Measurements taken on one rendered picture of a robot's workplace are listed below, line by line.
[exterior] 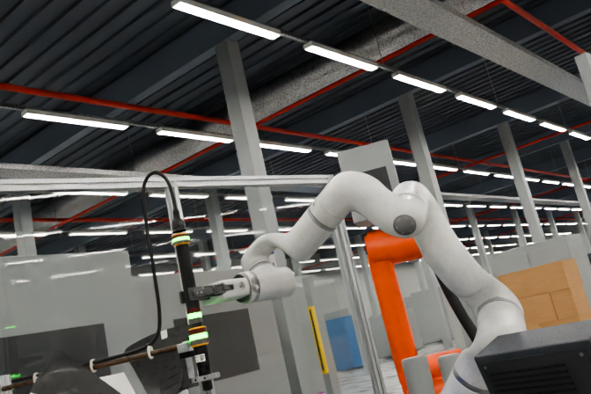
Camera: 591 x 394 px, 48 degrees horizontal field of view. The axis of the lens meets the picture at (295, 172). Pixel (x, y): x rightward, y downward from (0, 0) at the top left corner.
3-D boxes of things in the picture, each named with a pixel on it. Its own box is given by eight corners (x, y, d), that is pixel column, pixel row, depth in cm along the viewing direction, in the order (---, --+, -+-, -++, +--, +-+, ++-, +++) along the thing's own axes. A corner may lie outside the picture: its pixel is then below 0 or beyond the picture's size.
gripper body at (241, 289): (258, 297, 173) (222, 303, 166) (236, 305, 180) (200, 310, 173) (251, 269, 175) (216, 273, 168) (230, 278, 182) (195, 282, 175)
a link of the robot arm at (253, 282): (263, 298, 175) (254, 300, 173) (244, 304, 181) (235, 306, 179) (257, 267, 177) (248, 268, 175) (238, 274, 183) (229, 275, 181)
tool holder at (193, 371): (179, 386, 159) (172, 345, 162) (192, 383, 166) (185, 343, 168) (214, 378, 158) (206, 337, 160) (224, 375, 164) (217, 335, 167)
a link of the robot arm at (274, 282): (248, 262, 180) (264, 288, 175) (286, 258, 188) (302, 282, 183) (236, 282, 184) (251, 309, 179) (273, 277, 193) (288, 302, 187)
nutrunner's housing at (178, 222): (197, 392, 160) (164, 210, 171) (204, 390, 163) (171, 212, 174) (212, 390, 159) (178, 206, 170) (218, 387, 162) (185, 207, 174)
